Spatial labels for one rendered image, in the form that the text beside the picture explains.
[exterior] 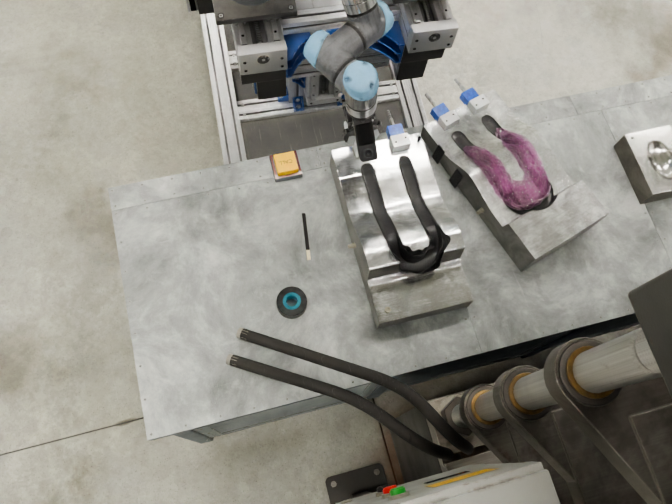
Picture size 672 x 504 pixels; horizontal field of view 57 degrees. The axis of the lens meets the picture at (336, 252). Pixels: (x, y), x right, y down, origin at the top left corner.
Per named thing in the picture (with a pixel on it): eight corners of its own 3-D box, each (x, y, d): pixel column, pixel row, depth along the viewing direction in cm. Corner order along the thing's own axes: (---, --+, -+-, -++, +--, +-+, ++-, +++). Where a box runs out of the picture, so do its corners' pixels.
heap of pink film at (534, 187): (456, 151, 176) (463, 137, 169) (505, 124, 180) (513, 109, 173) (510, 223, 169) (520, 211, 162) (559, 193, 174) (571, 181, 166)
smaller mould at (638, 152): (613, 146, 187) (624, 134, 180) (656, 136, 189) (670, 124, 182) (639, 204, 181) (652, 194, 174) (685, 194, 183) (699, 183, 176)
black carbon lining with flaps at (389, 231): (357, 168, 171) (360, 151, 162) (411, 157, 173) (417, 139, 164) (392, 284, 160) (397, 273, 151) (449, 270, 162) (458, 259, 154)
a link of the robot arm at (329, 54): (333, 35, 145) (366, 65, 143) (298, 62, 142) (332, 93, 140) (336, 12, 137) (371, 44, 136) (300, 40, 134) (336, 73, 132)
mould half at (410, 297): (329, 165, 179) (332, 141, 166) (414, 147, 182) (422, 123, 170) (376, 329, 163) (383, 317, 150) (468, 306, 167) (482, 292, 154)
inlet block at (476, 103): (446, 87, 187) (450, 76, 182) (459, 80, 188) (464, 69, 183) (471, 119, 184) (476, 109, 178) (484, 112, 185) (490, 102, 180)
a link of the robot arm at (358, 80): (358, 49, 132) (387, 74, 131) (358, 72, 143) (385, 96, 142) (332, 73, 131) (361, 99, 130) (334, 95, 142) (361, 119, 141)
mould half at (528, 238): (420, 135, 184) (427, 115, 173) (488, 99, 190) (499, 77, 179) (520, 272, 171) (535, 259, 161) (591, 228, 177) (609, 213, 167)
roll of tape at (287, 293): (305, 320, 163) (305, 317, 159) (275, 317, 162) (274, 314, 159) (308, 291, 165) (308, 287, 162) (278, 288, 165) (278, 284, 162)
